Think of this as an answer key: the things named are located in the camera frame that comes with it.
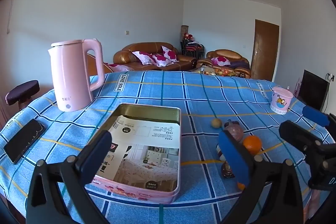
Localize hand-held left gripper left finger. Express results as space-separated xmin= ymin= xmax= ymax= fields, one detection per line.
xmin=26 ymin=131 xmax=113 ymax=224

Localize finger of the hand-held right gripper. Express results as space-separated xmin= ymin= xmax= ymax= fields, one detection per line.
xmin=302 ymin=105 xmax=336 ymax=130
xmin=279 ymin=120 xmax=325 ymax=156

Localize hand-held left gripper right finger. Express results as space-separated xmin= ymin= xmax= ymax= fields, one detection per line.
xmin=218 ymin=130 xmax=311 ymax=224

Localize dark brown date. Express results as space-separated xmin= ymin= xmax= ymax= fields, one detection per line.
xmin=220 ymin=161 xmax=236 ymax=179

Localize orange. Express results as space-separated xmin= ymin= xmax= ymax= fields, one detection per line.
xmin=242 ymin=135 xmax=262 ymax=156

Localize dark brown pomegranate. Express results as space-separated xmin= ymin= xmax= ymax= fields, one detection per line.
xmin=223 ymin=119 xmax=244 ymax=141

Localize pink rectangular tin box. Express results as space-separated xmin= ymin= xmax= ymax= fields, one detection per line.
xmin=84 ymin=103 xmax=182 ymax=204

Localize black television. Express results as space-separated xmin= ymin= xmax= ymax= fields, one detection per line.
xmin=299 ymin=70 xmax=330 ymax=111

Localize pink cartoon cup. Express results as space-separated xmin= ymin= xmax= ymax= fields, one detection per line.
xmin=270 ymin=86 xmax=293 ymax=115

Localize printed paper leaflet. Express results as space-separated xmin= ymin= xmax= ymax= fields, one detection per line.
xmin=92 ymin=115 xmax=180 ymax=191

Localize black smartphone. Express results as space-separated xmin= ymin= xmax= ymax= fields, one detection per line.
xmin=3 ymin=118 xmax=46 ymax=165

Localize pink electric kettle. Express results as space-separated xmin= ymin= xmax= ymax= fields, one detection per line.
xmin=48 ymin=39 xmax=105 ymax=112

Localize brown wooden door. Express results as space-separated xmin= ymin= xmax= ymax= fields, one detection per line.
xmin=251 ymin=19 xmax=279 ymax=81

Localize blue plaid tablecloth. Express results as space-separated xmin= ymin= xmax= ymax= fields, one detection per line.
xmin=0 ymin=70 xmax=336 ymax=224

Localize brown leather armchair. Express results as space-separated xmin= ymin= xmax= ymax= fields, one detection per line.
xmin=87 ymin=53 xmax=113 ymax=75
xmin=206 ymin=49 xmax=252 ymax=79

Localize coffee table with food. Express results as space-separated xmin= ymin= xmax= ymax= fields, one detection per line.
xmin=190 ymin=65 xmax=243 ymax=77

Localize purple blanket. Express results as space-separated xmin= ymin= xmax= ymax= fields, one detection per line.
xmin=231 ymin=60 xmax=250 ymax=69

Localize white cushion red flowers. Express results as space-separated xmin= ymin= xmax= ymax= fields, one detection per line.
xmin=152 ymin=54 xmax=174 ymax=67
xmin=133 ymin=51 xmax=155 ymax=65
xmin=161 ymin=46 xmax=178 ymax=62
xmin=211 ymin=56 xmax=231 ymax=65

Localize brown leather sofa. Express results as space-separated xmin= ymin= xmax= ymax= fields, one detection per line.
xmin=113 ymin=42 xmax=197 ymax=72

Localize dark purple stool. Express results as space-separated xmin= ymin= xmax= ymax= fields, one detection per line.
xmin=5 ymin=80 xmax=40 ymax=110

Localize stack of dark chairs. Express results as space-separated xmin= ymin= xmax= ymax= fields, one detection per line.
xmin=181 ymin=39 xmax=205 ymax=59

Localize red plush toys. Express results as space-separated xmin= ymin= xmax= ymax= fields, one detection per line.
xmin=184 ymin=33 xmax=200 ymax=43

